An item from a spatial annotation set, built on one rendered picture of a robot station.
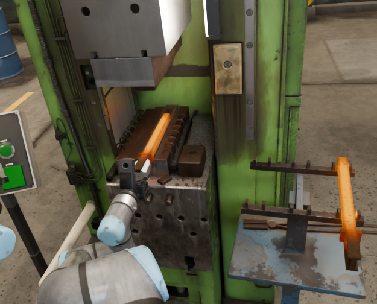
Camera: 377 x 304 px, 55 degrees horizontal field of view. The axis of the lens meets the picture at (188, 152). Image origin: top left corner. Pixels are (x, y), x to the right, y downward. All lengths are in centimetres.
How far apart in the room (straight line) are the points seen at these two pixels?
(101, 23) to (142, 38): 13
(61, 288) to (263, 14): 92
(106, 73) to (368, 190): 210
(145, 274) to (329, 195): 212
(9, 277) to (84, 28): 174
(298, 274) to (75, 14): 102
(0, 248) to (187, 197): 65
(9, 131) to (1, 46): 443
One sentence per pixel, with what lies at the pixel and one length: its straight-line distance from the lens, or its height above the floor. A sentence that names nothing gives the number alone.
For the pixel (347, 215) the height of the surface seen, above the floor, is 104.
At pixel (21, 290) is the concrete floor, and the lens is 243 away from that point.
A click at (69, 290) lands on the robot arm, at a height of 117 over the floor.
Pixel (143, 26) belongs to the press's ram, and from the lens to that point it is 111.
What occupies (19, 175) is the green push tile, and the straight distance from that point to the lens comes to 139.
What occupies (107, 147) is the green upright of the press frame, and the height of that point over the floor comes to 94.
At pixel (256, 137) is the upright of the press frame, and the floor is 100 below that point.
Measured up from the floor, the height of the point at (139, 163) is 102.
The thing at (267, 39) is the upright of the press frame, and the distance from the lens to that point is 122.
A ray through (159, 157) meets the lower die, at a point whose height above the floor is 99.
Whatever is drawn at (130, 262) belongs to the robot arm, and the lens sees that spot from 72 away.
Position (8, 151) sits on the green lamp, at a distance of 140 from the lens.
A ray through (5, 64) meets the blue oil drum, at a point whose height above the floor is 20.
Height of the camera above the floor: 171
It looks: 33 degrees down
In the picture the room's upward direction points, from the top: 7 degrees counter-clockwise
